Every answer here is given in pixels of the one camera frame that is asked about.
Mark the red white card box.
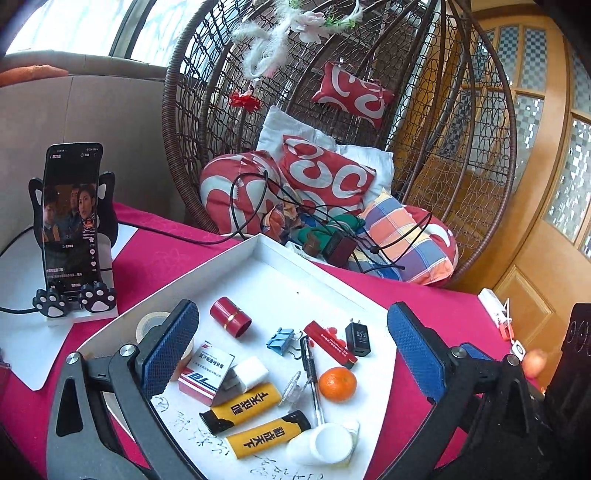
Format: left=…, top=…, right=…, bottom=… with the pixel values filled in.
left=178, top=340, right=236, bottom=407

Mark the white paper sheet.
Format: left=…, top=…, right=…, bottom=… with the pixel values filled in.
left=0, top=222, right=139, bottom=393

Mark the beige packing tape roll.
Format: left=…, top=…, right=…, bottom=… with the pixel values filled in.
left=136, top=311, right=195, bottom=365

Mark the large red white seat cushion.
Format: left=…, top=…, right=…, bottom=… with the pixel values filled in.
left=199, top=150, right=460, bottom=282

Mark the white plastic bottle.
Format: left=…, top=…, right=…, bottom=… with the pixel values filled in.
left=285, top=421, right=361, bottom=467

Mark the blue binder clip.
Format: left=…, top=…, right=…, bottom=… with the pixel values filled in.
left=266, top=328, right=303, bottom=358

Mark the plaid pillow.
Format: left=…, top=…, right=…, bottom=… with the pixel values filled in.
left=348, top=191, right=455, bottom=284

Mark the window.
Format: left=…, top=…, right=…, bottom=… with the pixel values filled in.
left=4, top=0, right=204, bottom=70

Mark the white feather decoration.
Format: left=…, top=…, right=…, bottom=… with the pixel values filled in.
left=231, top=0, right=365, bottom=93

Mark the white cardboard tray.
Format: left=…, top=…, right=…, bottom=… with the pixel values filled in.
left=76, top=233, right=398, bottom=480

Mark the yellow black lighter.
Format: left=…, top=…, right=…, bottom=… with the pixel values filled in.
left=225, top=410, right=311, bottom=460
left=198, top=382, right=282, bottom=437

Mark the beige sofa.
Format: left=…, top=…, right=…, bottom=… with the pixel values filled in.
left=0, top=51, right=218, bottom=259

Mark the wooden door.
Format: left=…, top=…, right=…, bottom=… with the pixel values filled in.
left=457, top=0, right=591, bottom=388

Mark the red flower ornament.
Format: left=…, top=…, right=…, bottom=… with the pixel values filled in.
left=228, top=90, right=262, bottom=112

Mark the orange blue crumpled cloth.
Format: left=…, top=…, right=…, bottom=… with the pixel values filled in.
left=263, top=203, right=305, bottom=243

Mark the white charger plug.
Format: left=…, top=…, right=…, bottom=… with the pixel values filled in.
left=217, top=356, right=269, bottom=403

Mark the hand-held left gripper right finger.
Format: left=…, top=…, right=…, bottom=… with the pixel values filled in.
left=387, top=302, right=546, bottom=480

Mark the black cat phone stand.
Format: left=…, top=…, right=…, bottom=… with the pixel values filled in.
left=28, top=172, right=117, bottom=319

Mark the black cable with knot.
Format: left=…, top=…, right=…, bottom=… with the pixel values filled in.
left=355, top=222, right=432, bottom=275

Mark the white pillow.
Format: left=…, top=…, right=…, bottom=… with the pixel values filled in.
left=256, top=105, right=395, bottom=204

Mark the black charger plug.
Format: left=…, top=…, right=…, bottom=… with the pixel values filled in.
left=345, top=318, right=372, bottom=357

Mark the small red white headrest cushion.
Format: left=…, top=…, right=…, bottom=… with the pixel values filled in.
left=311, top=62, right=395, bottom=130

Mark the red rectangular lighter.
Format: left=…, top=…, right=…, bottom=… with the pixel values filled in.
left=303, top=320, right=358, bottom=370

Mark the black smartphone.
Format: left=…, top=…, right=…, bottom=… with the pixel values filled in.
left=41, top=143, right=103, bottom=301

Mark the red apple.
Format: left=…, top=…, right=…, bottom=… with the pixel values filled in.
left=522, top=349, right=548, bottom=380

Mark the square red white cushion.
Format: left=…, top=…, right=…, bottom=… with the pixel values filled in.
left=277, top=135, right=377, bottom=213

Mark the clear plastic clip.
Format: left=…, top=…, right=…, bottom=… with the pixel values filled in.
left=279, top=371, right=305, bottom=414

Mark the red tube with gold band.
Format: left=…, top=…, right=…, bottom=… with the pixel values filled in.
left=210, top=298, right=253, bottom=341

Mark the magenta tablecloth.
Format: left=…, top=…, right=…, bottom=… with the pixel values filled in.
left=0, top=200, right=555, bottom=480

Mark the black pen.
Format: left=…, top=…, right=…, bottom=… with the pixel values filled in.
left=300, top=337, right=326, bottom=428

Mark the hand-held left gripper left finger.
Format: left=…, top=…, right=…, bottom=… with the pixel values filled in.
left=46, top=299, right=206, bottom=480

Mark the wicker hanging chair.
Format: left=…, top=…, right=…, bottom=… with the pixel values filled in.
left=161, top=0, right=518, bottom=287

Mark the orange cushion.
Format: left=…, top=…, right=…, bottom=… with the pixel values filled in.
left=0, top=65, right=70, bottom=88

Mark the white power strip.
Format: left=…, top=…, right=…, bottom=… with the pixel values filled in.
left=286, top=240, right=324, bottom=261

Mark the maroon box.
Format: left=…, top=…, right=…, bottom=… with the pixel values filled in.
left=322, top=231, right=356, bottom=268

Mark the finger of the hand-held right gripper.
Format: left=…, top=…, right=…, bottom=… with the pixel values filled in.
left=459, top=342, right=495, bottom=363

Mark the white power bank orange strap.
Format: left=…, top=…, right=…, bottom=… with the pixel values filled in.
left=478, top=288, right=515, bottom=340

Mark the green cloth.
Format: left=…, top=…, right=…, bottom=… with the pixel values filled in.
left=298, top=213, right=365, bottom=245

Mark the tangerine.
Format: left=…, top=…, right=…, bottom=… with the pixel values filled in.
left=318, top=367, right=358, bottom=403

